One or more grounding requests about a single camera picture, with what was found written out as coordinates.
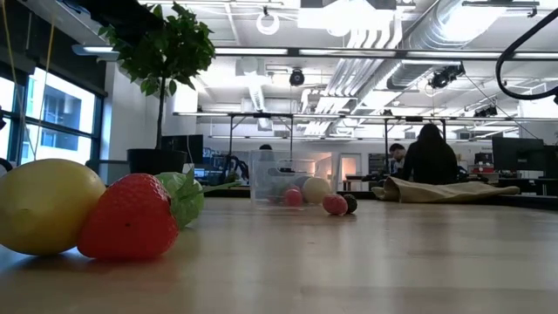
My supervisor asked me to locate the green plant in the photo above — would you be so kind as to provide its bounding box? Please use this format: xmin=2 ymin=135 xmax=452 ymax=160
xmin=98 ymin=1 xmax=217 ymax=175

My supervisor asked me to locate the large red plastic strawberry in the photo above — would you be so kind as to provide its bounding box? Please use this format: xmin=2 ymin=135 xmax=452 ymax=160
xmin=77 ymin=167 xmax=241 ymax=259

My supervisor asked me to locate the clear plastic tupperware container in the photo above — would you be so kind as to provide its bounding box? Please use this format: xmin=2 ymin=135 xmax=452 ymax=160
xmin=248 ymin=149 xmax=337 ymax=209

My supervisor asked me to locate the large yellow plastic lemon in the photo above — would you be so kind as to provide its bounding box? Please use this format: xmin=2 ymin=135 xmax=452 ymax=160
xmin=0 ymin=158 xmax=106 ymax=256

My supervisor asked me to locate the small yellow plastic lemon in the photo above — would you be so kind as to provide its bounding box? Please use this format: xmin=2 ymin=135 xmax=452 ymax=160
xmin=302 ymin=176 xmax=332 ymax=205

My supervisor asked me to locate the pink raspberry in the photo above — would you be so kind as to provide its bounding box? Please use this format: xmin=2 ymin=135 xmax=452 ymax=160
xmin=322 ymin=194 xmax=349 ymax=216

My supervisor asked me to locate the tan cloth bag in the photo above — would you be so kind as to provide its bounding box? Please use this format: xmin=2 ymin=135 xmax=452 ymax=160
xmin=371 ymin=176 xmax=521 ymax=204

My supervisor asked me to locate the long ceiling light strip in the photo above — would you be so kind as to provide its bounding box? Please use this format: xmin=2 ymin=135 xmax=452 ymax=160
xmin=71 ymin=42 xmax=558 ymax=61

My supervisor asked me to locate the black computer monitor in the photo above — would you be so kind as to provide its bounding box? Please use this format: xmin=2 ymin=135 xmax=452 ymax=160
xmin=491 ymin=137 xmax=546 ymax=172
xmin=160 ymin=133 xmax=205 ymax=165

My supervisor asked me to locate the black ceiling spotlight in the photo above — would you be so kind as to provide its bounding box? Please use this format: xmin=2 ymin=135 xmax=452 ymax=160
xmin=429 ymin=64 xmax=466 ymax=91

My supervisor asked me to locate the window with dark frame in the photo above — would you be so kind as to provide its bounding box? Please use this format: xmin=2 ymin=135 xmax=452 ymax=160
xmin=0 ymin=65 xmax=105 ymax=167

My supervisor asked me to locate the yellow hanging cord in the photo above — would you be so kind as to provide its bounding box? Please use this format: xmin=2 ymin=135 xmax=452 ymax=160
xmin=33 ymin=24 xmax=57 ymax=160

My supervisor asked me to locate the white ceiling ring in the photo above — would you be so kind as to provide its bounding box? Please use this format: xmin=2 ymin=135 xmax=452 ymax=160
xmin=255 ymin=11 xmax=281 ymax=37

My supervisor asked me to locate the black metal stand frame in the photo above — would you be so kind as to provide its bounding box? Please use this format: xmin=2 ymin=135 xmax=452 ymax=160
xmin=383 ymin=115 xmax=449 ymax=175
xmin=228 ymin=112 xmax=296 ymax=184

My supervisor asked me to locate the black frame back rail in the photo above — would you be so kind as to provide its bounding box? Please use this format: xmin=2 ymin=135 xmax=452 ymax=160
xmin=204 ymin=187 xmax=558 ymax=208

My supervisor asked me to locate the silver ventilation duct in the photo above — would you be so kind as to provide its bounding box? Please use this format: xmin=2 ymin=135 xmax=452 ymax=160
xmin=385 ymin=0 xmax=524 ymax=91

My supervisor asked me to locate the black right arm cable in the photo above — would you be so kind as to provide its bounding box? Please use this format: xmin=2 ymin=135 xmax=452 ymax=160
xmin=495 ymin=7 xmax=558 ymax=106

